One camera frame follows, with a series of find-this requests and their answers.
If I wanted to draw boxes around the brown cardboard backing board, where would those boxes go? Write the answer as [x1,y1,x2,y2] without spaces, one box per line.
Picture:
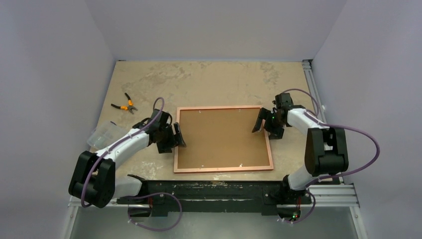
[178,109,270,169]

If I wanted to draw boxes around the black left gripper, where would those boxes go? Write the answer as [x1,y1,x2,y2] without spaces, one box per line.
[157,122,185,153]

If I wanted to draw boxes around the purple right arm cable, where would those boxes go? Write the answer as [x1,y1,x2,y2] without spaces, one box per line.
[282,88,381,189]

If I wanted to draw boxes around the red wooden picture frame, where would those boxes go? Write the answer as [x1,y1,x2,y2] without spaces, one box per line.
[173,105,275,174]

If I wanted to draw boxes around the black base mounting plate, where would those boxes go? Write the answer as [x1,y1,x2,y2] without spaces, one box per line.
[117,180,311,217]

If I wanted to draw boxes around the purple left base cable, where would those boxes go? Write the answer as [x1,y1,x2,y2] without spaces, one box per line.
[127,192,183,232]

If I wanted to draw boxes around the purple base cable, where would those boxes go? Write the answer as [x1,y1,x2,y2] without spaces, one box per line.
[277,194,317,225]
[127,192,183,232]

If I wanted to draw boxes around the aluminium rail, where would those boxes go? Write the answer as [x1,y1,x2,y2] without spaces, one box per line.
[68,185,360,208]
[302,60,326,122]

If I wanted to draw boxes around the aluminium front rail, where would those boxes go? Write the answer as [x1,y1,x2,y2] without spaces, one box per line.
[68,185,360,208]

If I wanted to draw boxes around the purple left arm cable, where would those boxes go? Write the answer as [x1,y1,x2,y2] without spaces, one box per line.
[80,97,166,209]

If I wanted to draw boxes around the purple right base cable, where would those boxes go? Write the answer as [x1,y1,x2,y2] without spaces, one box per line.
[277,194,317,225]

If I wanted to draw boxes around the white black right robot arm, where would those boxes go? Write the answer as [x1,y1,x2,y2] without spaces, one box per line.
[252,93,349,203]

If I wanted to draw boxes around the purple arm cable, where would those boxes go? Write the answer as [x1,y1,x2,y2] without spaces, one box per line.
[80,97,166,209]
[282,88,381,189]

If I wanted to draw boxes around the clear plastic parts box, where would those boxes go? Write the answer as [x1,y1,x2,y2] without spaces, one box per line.
[87,121,127,150]

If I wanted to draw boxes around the aluminium rail right side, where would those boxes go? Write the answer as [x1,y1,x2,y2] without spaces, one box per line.
[302,60,326,122]

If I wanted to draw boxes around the orange handled pliers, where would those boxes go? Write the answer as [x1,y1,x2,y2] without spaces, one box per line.
[110,93,138,115]

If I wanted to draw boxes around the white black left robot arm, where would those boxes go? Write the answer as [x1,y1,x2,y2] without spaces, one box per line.
[68,109,186,208]

